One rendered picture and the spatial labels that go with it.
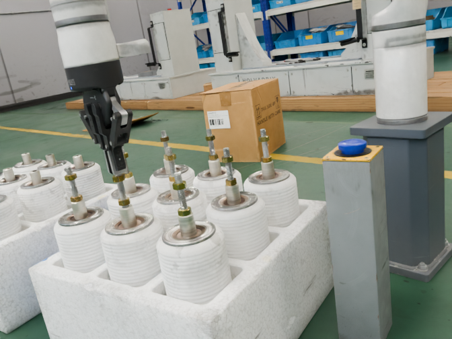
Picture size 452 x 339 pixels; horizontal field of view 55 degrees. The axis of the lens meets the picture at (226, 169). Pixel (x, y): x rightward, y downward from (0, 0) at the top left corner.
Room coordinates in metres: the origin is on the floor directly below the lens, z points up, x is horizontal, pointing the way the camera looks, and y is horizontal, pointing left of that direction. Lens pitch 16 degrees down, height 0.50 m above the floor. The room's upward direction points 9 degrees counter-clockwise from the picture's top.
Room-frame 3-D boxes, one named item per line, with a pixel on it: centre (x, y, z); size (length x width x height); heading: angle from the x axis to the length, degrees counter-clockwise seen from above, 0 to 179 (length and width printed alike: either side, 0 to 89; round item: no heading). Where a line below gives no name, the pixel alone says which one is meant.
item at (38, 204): (0.97, 0.43, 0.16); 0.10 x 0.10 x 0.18
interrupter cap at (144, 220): (0.63, 0.16, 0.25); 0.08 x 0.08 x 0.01
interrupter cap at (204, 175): (0.82, 0.02, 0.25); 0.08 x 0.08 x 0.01
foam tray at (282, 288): (0.72, 0.09, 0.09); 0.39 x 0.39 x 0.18; 54
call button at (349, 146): (0.61, -0.19, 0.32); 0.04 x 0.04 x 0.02
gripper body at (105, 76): (0.63, 0.16, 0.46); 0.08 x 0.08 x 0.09
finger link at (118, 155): (0.61, 0.15, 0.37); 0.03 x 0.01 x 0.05; 39
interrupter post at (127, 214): (0.63, 0.16, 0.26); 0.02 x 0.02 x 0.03
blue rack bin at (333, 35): (5.69, -1.82, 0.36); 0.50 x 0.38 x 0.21; 133
